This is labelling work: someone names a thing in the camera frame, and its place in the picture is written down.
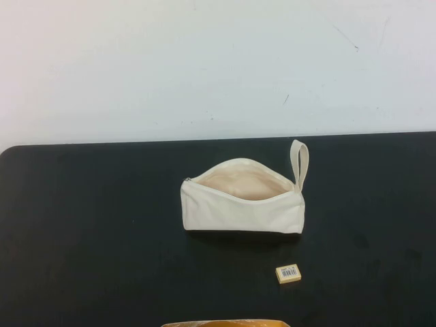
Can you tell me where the orange yellow taped object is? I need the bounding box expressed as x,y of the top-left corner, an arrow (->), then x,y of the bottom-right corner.
160,319 -> 287,327

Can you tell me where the black table mat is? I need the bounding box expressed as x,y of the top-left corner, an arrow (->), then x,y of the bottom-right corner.
0,131 -> 436,327

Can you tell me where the yellow eraser with barcode label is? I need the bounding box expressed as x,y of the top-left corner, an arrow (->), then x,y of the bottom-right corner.
275,266 -> 302,282

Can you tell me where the cream canvas pencil case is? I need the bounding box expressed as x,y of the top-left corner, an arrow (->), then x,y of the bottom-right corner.
180,139 -> 310,236

